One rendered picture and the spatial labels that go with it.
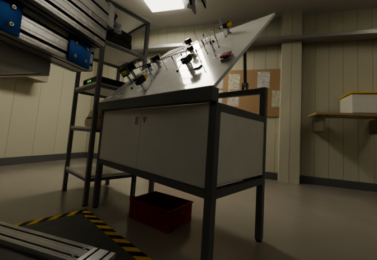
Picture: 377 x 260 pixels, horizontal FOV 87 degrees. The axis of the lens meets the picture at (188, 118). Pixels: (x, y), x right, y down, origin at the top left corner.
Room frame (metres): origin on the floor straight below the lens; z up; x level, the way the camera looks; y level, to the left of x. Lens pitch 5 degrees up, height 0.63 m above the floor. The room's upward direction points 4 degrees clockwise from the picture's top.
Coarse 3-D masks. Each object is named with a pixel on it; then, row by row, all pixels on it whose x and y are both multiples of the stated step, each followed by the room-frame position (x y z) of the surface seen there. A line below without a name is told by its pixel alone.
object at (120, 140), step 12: (108, 120) 1.60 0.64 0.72; (120, 120) 1.47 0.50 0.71; (132, 120) 1.35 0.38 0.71; (108, 132) 1.58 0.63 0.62; (120, 132) 1.46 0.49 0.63; (132, 132) 1.35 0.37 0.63; (108, 144) 1.57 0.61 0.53; (120, 144) 1.45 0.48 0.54; (132, 144) 1.34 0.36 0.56; (108, 156) 1.55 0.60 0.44; (120, 156) 1.43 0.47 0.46; (132, 156) 1.33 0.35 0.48
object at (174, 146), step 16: (144, 112) 1.27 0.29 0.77; (160, 112) 1.16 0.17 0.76; (176, 112) 1.07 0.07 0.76; (192, 112) 0.99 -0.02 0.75; (208, 112) 0.92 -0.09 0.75; (144, 128) 1.26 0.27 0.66; (160, 128) 1.15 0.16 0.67; (176, 128) 1.06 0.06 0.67; (192, 128) 0.98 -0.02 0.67; (144, 144) 1.25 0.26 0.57; (160, 144) 1.14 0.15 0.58; (176, 144) 1.05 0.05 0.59; (192, 144) 0.98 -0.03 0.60; (144, 160) 1.24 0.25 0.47; (160, 160) 1.13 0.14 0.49; (176, 160) 1.05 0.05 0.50; (192, 160) 0.97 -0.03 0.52; (176, 176) 1.04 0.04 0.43; (192, 176) 0.97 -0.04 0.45
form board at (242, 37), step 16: (272, 16) 1.36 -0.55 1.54; (224, 32) 1.63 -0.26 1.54; (240, 32) 1.38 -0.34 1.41; (256, 32) 1.20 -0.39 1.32; (176, 48) 2.10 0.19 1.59; (208, 48) 1.44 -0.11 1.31; (224, 48) 1.25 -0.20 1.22; (240, 48) 1.10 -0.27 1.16; (160, 64) 1.77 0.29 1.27; (176, 64) 1.49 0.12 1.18; (192, 64) 1.28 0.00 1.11; (208, 64) 1.13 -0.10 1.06; (224, 64) 1.01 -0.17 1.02; (160, 80) 1.33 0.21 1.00; (176, 80) 1.17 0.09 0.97; (192, 80) 1.04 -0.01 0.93; (208, 80) 0.94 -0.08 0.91; (112, 96) 1.62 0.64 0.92; (128, 96) 1.38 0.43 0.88
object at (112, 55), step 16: (112, 0) 1.72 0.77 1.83; (128, 16) 1.95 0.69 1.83; (128, 32) 2.28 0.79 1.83; (96, 48) 1.90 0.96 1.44; (112, 48) 1.87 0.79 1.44; (144, 48) 2.03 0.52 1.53; (112, 64) 2.34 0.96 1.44; (96, 80) 1.70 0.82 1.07; (96, 96) 1.69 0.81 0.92; (96, 112) 1.70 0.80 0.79; (80, 128) 1.88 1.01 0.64; (96, 128) 1.75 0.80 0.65; (64, 176) 2.07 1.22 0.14; (80, 176) 1.78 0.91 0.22; (112, 176) 1.87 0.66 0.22; (128, 176) 1.98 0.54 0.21
